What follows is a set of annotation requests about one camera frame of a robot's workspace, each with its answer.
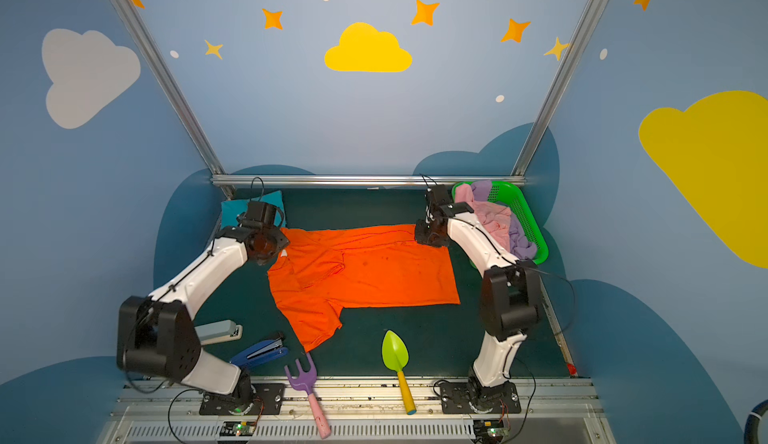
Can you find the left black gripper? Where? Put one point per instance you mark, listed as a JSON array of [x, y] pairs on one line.
[[264, 246]]

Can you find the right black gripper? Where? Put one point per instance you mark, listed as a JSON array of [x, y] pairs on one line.
[[429, 232]]

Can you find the orange t shirt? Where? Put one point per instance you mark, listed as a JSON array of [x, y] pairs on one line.
[[321, 273]]

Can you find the green plastic basket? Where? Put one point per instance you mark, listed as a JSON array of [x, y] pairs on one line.
[[510, 195]]

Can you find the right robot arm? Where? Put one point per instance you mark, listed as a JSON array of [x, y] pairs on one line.
[[510, 301]]

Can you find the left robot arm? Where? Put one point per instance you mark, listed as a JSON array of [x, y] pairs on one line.
[[156, 333]]

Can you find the folded teal t shirt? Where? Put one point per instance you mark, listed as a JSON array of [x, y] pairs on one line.
[[232, 208]]

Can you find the pink t shirt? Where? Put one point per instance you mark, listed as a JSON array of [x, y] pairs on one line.
[[497, 219]]

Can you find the purple t shirt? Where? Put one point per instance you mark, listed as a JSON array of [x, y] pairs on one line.
[[523, 247]]

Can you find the grey stapler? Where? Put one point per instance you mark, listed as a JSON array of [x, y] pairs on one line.
[[219, 332]]

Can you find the blue stapler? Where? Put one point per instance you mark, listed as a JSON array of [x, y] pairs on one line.
[[266, 350]]

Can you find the left green circuit board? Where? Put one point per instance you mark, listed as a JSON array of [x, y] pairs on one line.
[[237, 429]]

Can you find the green circuit board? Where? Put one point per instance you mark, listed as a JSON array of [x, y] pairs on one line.
[[237, 429], [488, 431]]

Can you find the right green circuit board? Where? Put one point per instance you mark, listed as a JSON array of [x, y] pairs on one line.
[[488, 431]]

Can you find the aluminium back frame rail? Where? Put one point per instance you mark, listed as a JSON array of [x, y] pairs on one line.
[[348, 181]]

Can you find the green toy shovel yellow handle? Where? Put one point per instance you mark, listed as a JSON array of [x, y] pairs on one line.
[[395, 357]]

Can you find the purple toy rake pink handle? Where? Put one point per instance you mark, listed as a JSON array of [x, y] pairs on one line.
[[305, 381]]

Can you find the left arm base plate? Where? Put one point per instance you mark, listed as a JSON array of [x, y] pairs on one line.
[[263, 398]]

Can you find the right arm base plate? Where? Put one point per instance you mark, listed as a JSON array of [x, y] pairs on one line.
[[463, 397]]

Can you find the front aluminium mounting rail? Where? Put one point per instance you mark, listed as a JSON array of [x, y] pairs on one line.
[[365, 410]]

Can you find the aluminium left frame post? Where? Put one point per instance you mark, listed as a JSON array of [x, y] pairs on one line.
[[130, 16]]

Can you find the aluminium frame post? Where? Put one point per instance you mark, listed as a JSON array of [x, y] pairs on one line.
[[583, 32], [130, 16]]

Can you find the aluminium right frame post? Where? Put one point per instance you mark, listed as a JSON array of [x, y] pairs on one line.
[[583, 32]]

